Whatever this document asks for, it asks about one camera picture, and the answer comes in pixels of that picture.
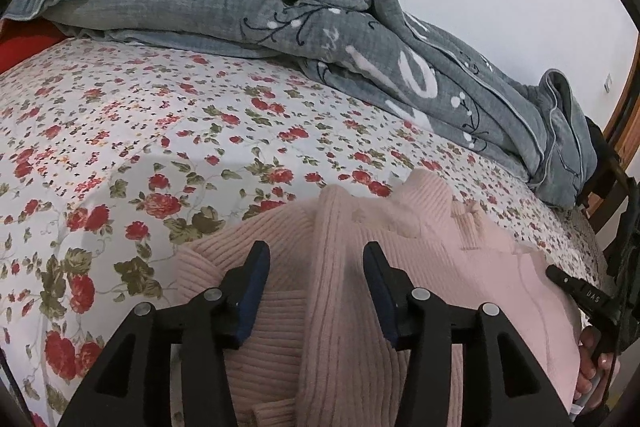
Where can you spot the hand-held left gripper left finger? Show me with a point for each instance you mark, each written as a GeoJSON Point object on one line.
{"type": "Point", "coordinates": [252, 292]}

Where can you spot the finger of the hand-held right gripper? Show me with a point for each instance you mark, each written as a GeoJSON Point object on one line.
{"type": "Point", "coordinates": [562, 278]}

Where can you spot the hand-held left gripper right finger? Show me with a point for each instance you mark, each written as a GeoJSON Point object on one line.
{"type": "Point", "coordinates": [380, 297]}

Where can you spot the pink knit sweater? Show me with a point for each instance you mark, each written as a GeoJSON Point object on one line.
{"type": "Point", "coordinates": [330, 247]}

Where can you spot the person's right hand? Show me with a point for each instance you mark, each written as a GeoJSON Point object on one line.
{"type": "Point", "coordinates": [595, 377]}

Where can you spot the black jacket on chair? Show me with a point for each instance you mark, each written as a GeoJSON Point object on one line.
{"type": "Point", "coordinates": [607, 187]}

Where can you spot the black cloth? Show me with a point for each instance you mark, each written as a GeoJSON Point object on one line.
{"type": "Point", "coordinates": [595, 137]}

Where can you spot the wooden door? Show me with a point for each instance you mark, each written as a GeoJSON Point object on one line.
{"type": "Point", "coordinates": [622, 122]}

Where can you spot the floral bed sheet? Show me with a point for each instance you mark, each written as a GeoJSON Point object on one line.
{"type": "Point", "coordinates": [150, 132]}

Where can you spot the red pillow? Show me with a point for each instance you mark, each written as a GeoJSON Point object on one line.
{"type": "Point", "coordinates": [25, 47]}

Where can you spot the white wall switch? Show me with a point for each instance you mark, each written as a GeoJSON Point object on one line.
{"type": "Point", "coordinates": [608, 83]}

